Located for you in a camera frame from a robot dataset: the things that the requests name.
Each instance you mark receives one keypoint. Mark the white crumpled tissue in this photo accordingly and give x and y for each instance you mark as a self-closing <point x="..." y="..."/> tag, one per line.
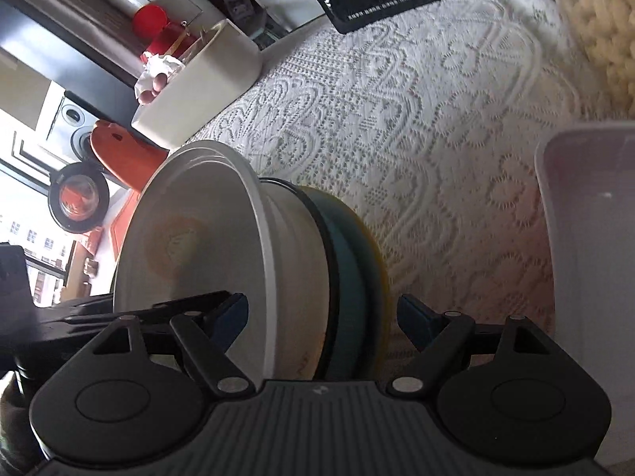
<point x="161" y="67"/>

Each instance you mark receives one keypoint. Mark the pile of peanuts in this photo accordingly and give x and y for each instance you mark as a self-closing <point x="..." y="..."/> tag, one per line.
<point x="607" y="34"/>

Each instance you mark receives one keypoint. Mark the white storage box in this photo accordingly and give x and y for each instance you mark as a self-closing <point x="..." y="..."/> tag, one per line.
<point x="208" y="89"/>

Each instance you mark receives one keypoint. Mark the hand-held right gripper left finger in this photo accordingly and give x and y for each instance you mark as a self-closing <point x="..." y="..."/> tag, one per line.
<point x="233" y="320"/>

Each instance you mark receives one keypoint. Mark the stainless steel bowl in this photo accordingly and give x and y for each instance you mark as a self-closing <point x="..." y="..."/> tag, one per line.
<point x="375" y="267"/>

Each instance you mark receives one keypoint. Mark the red and white plastic tray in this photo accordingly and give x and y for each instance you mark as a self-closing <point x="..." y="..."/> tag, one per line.
<point x="590" y="258"/>

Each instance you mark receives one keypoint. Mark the white lace tablecloth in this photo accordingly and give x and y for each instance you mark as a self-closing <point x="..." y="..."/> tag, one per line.
<point x="421" y="134"/>

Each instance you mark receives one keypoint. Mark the red thermos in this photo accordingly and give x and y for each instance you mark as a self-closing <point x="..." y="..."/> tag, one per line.
<point x="158" y="29"/>

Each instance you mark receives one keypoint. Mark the blue bowl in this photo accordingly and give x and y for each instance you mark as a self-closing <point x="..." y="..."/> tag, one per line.
<point x="347" y="267"/>

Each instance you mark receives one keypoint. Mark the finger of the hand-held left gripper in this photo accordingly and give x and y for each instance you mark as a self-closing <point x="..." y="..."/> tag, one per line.
<point x="74" y="317"/>

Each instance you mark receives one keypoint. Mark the orange plastic chair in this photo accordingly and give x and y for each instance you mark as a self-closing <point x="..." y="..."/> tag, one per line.
<point x="124" y="158"/>

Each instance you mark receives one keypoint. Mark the white ceramic bowl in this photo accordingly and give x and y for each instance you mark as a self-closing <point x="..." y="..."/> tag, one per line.
<point x="208" y="208"/>

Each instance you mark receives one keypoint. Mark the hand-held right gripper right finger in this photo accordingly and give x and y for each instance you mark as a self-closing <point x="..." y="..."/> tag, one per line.
<point x="414" y="317"/>

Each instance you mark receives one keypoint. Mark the large glass jar with lid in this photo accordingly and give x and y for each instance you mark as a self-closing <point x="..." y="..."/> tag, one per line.
<point x="605" y="20"/>

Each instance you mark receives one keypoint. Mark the grey speaker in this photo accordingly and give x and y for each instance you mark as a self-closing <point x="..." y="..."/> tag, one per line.
<point x="79" y="198"/>

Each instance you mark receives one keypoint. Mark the brown egg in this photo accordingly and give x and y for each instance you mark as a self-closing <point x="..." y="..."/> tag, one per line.
<point x="147" y="96"/>
<point x="159" y="82"/>

